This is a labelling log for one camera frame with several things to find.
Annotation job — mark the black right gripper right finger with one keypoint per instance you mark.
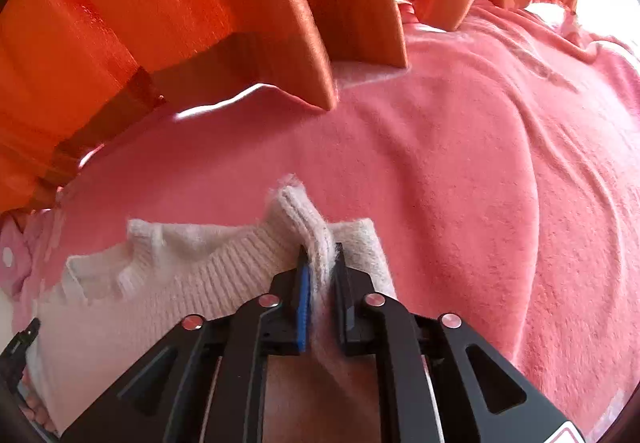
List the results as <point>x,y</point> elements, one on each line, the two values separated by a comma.
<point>439,380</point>

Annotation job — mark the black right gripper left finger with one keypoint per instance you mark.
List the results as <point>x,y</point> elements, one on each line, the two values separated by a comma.
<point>205,381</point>

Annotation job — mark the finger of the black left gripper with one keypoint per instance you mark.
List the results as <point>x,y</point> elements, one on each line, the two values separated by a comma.
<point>15,379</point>

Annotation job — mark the cream knitted sweater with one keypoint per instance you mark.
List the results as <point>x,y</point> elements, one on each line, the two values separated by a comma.
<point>112,306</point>

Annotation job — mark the person's hand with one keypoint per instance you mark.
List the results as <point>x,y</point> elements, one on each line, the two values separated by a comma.
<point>35,411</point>

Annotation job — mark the pink hot water bag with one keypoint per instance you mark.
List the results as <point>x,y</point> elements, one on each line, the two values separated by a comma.
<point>27,243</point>

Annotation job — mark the pink fleece blanket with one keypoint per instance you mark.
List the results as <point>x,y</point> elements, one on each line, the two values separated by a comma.
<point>501,173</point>

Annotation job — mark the orange curtain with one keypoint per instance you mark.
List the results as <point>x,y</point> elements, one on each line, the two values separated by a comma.
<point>77,73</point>

